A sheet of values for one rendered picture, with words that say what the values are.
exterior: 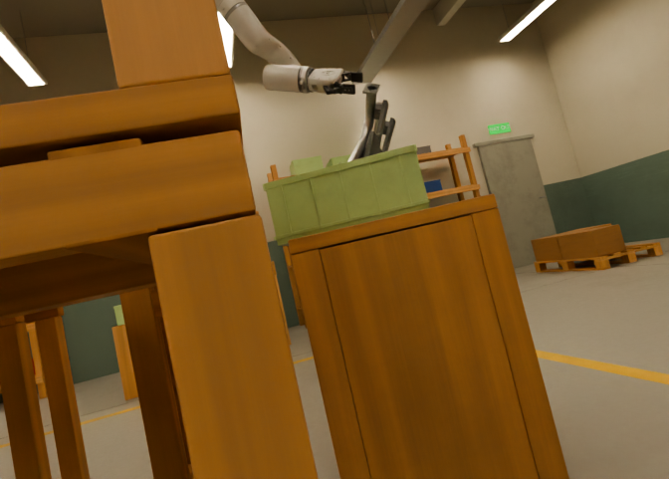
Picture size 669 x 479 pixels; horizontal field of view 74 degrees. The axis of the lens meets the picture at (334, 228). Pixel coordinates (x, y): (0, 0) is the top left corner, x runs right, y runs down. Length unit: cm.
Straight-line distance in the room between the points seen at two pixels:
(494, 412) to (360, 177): 65
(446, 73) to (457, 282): 716
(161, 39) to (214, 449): 33
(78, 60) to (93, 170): 697
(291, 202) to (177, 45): 81
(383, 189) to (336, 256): 22
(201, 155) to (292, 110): 659
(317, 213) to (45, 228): 84
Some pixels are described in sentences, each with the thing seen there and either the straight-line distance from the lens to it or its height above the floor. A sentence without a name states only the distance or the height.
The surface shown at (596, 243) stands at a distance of 569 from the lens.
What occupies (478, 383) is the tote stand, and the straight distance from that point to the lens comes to 115.
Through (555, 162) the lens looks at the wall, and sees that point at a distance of 876.
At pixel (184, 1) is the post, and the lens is 43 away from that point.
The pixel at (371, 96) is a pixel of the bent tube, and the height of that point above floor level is 115.
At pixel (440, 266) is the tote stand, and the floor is 65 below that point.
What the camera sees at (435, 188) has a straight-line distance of 669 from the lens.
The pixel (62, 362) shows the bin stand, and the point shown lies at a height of 61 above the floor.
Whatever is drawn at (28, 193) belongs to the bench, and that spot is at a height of 81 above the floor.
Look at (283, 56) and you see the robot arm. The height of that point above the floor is 145.
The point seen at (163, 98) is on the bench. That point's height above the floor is 87.
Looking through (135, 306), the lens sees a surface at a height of 72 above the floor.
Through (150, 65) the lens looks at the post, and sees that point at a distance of 41.
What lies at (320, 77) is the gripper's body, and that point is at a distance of 148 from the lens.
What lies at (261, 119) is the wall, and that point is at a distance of 684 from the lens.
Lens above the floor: 70
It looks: 5 degrees up
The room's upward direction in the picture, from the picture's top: 13 degrees counter-clockwise
